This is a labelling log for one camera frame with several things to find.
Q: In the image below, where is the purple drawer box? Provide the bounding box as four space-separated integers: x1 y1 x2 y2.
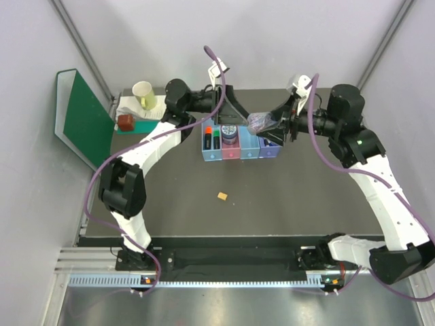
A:
258 137 282 158

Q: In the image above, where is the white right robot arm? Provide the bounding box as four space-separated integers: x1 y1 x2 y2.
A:
248 75 434 285

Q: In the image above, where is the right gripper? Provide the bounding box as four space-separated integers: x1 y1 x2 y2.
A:
256 94 339 147

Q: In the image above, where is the blue round lidded jar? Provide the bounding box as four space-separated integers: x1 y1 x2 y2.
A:
221 125 238 145

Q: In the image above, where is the clear plastic pin jar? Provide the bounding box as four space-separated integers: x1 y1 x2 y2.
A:
247 112 276 135

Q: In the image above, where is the green binder folder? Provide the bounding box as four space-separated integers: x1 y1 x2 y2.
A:
54 69 114 170

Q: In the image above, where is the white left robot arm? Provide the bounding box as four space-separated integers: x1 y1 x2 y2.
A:
99 58 248 270

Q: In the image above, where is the green black highlighter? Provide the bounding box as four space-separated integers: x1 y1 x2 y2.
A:
213 129 221 150

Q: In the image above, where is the cream yellow mug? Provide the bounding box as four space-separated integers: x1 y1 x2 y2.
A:
132 81 157 110

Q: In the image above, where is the pink drawer box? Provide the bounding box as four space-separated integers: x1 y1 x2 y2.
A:
220 129 241 160

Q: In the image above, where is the grey slotted cable duct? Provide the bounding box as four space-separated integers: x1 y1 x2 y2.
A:
68 271 341 289

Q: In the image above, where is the orange black highlighter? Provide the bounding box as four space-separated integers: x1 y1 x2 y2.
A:
203 126 213 150

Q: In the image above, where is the white blue marker pen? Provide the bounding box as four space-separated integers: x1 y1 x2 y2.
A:
264 139 275 147

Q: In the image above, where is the small tan eraser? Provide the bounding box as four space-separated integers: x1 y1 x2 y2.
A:
217 192 228 200

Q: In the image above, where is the white paper stack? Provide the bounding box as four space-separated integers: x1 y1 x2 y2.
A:
116 88 166 121

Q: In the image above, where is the dark red cube box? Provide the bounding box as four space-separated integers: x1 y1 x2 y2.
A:
117 114 135 132

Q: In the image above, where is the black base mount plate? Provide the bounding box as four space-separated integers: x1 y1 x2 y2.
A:
116 247 339 275

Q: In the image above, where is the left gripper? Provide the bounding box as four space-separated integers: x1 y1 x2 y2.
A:
183 84 252 126

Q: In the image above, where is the teal green notebook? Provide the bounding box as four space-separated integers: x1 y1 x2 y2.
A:
115 117 160 134

